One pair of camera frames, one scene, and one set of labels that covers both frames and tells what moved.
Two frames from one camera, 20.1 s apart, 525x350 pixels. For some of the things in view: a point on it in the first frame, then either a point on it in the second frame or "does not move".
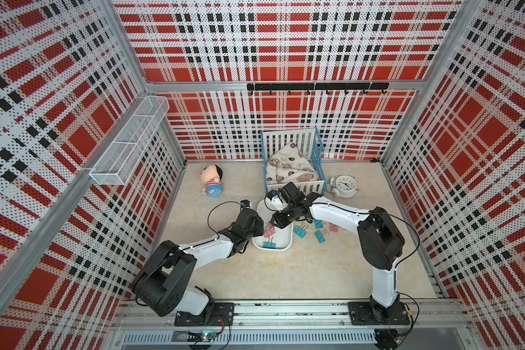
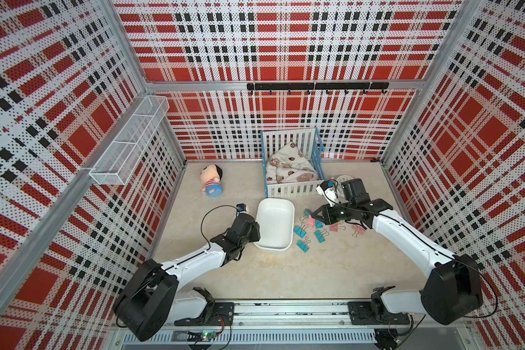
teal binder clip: x=319 y=236 does not move
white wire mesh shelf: x=118 y=164 does not move
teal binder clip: x=300 y=231 does not move
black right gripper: x=280 y=222 → x=327 y=217
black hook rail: x=311 y=87 does not move
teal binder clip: x=269 y=244 → x=303 y=245
